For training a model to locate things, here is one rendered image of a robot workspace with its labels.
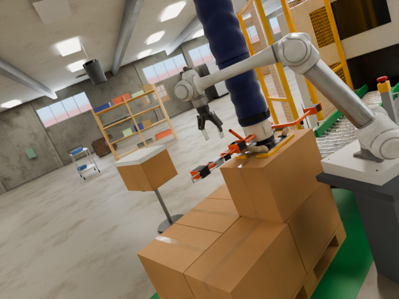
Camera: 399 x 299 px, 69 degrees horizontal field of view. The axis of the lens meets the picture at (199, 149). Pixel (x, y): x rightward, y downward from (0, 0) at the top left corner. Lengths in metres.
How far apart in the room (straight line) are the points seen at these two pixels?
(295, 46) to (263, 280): 1.23
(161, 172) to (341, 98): 2.35
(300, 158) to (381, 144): 0.68
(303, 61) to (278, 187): 0.82
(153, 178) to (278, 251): 1.85
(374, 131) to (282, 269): 0.95
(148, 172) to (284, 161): 1.78
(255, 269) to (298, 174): 0.70
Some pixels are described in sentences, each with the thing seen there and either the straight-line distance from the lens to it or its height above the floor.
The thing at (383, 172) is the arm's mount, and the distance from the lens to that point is 1.68.
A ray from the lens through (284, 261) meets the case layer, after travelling 1.94.
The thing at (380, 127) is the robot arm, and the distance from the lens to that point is 1.52.
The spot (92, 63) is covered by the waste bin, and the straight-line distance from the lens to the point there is 9.38.
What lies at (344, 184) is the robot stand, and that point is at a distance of 1.77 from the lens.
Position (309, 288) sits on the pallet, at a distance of 2.21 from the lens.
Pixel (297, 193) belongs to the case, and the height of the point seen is 0.64.
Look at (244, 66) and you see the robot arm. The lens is 1.58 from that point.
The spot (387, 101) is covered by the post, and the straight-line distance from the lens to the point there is 2.68.
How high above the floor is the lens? 1.56
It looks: 13 degrees down
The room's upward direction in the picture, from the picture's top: 23 degrees counter-clockwise
